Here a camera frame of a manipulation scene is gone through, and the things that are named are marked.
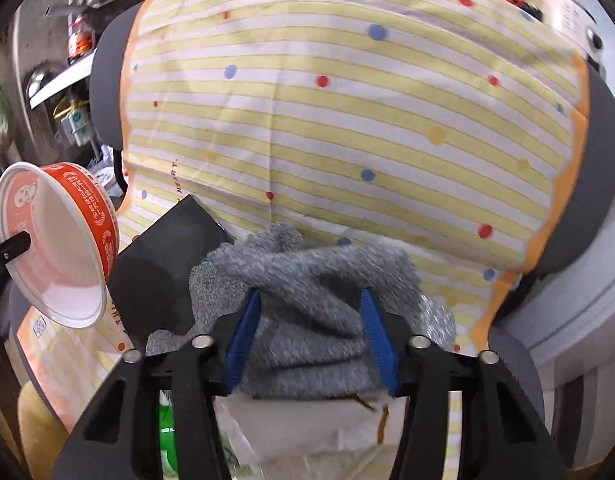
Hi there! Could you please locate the white rice cooker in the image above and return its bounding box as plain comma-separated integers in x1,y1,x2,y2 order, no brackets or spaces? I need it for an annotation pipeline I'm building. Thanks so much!
539,0,605,76

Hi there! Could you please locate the yellow striped dotted cloth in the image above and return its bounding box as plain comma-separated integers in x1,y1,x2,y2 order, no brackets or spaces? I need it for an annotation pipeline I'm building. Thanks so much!
14,0,592,480

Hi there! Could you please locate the white paper bag brown print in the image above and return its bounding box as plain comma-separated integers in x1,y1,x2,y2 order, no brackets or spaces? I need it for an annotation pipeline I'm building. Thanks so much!
214,393,405,465

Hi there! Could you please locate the black box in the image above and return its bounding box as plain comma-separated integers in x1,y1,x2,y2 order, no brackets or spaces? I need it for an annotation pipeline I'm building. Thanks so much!
108,195,234,350

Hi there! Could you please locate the green plastic bottle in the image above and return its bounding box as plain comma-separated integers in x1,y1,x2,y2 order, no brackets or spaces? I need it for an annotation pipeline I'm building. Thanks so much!
159,405,178,479

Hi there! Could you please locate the orange white instant noodle cup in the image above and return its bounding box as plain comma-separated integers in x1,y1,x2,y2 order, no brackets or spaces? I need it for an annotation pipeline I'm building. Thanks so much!
0,162,120,328

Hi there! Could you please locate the grey knitted glove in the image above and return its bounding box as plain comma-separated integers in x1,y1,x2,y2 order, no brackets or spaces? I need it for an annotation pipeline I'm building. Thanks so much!
147,223,456,400

